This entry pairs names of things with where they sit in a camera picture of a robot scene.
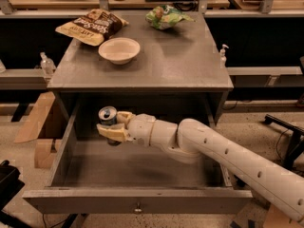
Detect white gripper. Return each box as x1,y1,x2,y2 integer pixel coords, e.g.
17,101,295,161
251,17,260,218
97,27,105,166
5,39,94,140
97,111,156,147

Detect blue silver redbull can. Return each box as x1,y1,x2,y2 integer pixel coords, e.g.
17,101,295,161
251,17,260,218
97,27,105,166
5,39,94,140
98,105,122,146

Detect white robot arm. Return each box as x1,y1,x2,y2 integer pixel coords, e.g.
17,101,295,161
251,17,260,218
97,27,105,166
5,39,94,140
97,106,304,225

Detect open grey top drawer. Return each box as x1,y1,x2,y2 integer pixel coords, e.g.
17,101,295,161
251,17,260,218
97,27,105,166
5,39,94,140
23,94,252,214

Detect white ceramic bowl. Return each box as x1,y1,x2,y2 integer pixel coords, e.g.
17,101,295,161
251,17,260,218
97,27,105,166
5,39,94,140
98,37,141,65

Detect wooden blocks on floor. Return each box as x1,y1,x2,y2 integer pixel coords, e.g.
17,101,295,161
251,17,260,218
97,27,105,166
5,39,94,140
14,92,67,169

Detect grey wooden cabinet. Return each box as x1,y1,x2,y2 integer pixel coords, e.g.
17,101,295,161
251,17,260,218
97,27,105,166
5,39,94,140
47,9,233,121

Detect clear plastic bottle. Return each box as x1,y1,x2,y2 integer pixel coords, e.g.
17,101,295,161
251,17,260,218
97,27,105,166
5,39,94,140
40,52,56,76

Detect brown yellow chip bag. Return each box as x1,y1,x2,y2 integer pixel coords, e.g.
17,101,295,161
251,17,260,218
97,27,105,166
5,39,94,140
55,9,128,47

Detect green snack bag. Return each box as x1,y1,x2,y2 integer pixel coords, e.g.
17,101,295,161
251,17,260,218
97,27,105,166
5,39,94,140
145,5,194,30

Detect white pump sanitizer bottle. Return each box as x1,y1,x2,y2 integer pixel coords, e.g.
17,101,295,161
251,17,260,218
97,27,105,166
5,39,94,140
219,44,229,67

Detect black bin at left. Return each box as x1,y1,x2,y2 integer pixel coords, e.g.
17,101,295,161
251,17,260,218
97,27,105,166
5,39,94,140
0,160,25,209

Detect cardboard box corner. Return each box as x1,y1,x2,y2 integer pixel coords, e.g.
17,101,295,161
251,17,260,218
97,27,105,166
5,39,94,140
263,205,303,228

